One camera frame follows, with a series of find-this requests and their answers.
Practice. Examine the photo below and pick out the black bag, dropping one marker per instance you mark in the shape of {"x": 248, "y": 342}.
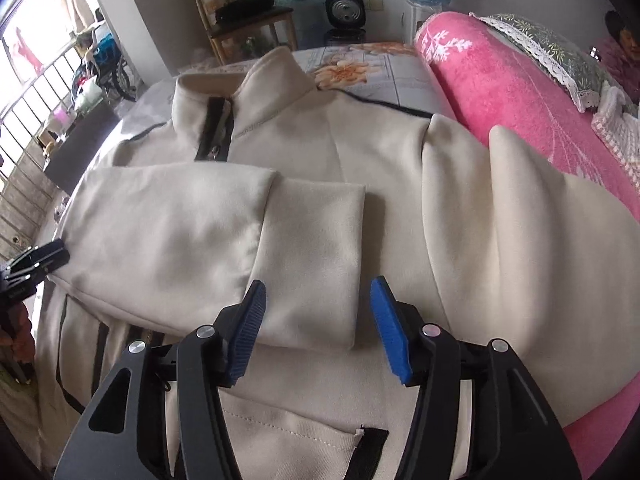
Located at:
{"x": 245, "y": 7}

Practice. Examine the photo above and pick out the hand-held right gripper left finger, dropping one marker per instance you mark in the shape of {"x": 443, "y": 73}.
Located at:
{"x": 247, "y": 330}

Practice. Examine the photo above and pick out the person's left forearm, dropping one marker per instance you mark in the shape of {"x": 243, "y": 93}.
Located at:
{"x": 15, "y": 345}

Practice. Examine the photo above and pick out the wall socket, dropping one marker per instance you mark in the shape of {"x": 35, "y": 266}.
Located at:
{"x": 375, "y": 4}

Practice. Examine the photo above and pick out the wheelchair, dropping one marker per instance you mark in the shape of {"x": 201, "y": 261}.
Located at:
{"x": 112, "y": 77}

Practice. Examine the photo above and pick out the wooden chair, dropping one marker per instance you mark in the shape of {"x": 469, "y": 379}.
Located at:
{"x": 250, "y": 26}

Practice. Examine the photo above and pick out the pink hanging garment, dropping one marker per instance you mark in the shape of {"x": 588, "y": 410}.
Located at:
{"x": 30, "y": 52}

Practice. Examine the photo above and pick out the pink floral blanket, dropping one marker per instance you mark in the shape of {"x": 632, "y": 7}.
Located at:
{"x": 500, "y": 85}

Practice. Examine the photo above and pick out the grey floral lace pillow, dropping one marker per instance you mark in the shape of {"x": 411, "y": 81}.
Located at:
{"x": 550, "y": 50}

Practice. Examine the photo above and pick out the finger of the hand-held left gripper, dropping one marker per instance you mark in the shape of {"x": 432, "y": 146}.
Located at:
{"x": 45, "y": 269}
{"x": 42, "y": 252}

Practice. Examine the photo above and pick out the dark brown cabinet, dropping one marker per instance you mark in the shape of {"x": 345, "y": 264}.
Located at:
{"x": 80, "y": 145}

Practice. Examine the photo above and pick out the metal window railing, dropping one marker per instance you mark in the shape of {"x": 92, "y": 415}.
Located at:
{"x": 25, "y": 125}

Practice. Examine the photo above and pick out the beige hanging coat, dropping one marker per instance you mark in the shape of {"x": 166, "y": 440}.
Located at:
{"x": 75, "y": 5}

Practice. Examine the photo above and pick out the cream zip jacket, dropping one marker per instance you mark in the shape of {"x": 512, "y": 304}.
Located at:
{"x": 310, "y": 160}

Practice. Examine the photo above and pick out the floral checked bed sheet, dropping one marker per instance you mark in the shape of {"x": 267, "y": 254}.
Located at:
{"x": 370, "y": 75}

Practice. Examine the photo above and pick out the white water dispenser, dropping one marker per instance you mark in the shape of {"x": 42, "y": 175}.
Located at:
{"x": 412, "y": 22}

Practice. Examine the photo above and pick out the black round fan heater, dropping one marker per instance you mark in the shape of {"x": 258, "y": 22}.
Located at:
{"x": 342, "y": 12}

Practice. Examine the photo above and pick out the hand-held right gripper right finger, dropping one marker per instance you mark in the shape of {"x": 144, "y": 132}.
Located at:
{"x": 392, "y": 330}

